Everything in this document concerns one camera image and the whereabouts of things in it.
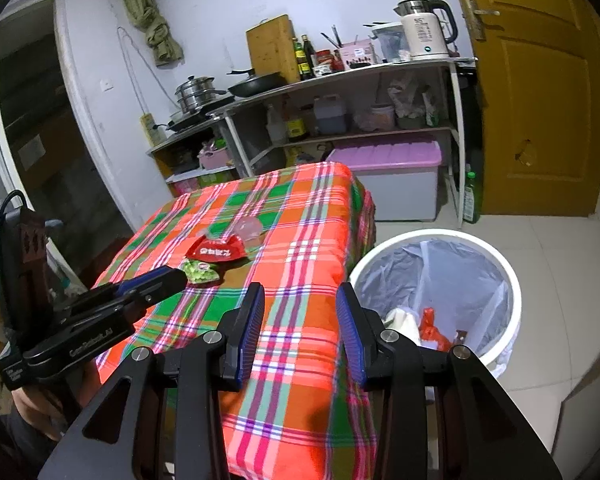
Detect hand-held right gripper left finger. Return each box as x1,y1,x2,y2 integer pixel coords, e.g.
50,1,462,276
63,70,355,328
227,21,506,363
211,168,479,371
37,282,266,480

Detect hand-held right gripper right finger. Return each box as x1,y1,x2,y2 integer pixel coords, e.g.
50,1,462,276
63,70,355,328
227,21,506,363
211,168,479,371
336,281,563,480

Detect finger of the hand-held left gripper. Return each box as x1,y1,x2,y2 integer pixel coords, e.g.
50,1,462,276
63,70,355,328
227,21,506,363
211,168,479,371
112,266,188,308

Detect green snack wrapper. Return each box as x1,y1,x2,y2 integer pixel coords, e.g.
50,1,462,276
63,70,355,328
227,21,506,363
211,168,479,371
181,258,220,285

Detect white paper bag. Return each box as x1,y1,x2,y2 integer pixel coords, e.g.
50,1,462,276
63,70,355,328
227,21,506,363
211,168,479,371
385,307,423,346

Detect red snack wrapper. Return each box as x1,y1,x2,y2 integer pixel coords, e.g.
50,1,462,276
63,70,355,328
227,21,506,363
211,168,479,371
186,235,247,262

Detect orange plastic bag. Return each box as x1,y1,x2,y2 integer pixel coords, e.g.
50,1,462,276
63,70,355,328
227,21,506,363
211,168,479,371
419,307,453,353

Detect white round trash bin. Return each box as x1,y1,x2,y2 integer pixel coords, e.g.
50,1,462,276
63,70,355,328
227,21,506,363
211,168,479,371
347,229,522,378

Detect plaid tablecloth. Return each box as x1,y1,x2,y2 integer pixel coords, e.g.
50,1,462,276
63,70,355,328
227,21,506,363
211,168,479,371
95,161,396,480

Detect clear plastic container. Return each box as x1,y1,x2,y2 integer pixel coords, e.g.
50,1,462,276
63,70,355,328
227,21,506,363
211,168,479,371
234,216,263,243

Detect clear plastic bin liner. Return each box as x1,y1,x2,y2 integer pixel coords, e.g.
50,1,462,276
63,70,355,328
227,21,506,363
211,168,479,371
355,240,511,376

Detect pink basket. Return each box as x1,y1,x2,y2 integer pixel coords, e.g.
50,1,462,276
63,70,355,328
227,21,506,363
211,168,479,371
197,140,231,171

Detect black cooktop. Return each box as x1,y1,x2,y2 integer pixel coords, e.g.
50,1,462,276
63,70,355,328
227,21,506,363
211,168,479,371
167,105,231,133

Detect green glass bottle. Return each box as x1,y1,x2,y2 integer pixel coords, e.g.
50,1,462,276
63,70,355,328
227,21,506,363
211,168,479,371
462,162,482,225

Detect purple lidded storage box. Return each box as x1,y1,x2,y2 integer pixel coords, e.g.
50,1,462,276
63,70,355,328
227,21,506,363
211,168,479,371
325,140,442,223

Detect stainless steel steamer pot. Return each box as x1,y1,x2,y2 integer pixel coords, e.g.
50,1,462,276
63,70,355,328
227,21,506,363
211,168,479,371
174,75,227,113

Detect metal shelf rack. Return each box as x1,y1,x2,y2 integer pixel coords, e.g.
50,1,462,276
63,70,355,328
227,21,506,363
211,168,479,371
207,57,478,231

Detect yellow label bottle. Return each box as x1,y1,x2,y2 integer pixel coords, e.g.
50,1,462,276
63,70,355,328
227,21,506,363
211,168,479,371
285,105,306,142

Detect dark oil jug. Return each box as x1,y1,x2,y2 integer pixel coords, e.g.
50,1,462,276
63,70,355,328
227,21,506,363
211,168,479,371
312,94,350,136

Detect black frying pan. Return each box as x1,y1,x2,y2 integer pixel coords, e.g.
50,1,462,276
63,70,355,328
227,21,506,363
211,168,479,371
225,69,288,100

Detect crumpled plastic bags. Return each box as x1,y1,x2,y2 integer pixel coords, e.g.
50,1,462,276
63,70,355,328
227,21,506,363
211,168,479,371
387,72,426,121

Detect hanging olive cloth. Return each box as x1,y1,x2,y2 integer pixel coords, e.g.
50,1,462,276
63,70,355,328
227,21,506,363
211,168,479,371
117,0,185,66

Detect wooden cutting board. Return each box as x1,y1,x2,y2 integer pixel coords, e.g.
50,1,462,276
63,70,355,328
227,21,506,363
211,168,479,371
245,15,301,83

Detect green label sauce bottle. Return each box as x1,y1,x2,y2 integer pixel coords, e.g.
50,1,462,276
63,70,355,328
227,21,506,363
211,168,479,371
292,37,306,81

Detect dark sauce bottle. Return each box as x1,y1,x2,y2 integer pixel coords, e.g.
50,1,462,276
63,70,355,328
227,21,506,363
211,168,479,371
301,35,316,80

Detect pink utensil holder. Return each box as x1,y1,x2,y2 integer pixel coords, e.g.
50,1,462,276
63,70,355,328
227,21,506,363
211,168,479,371
339,40,377,70

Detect yellow wooden door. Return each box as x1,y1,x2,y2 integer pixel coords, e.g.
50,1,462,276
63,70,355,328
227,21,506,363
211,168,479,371
442,0,600,218

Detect clear plastic pitcher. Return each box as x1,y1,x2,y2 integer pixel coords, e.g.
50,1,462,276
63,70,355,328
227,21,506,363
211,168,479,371
365,22,412,63

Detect white electric kettle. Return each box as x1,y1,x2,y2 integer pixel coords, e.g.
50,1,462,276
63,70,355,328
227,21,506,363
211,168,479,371
393,0,458,61

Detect metal door handle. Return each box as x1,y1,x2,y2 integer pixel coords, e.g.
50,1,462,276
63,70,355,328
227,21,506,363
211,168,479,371
462,0,501,41

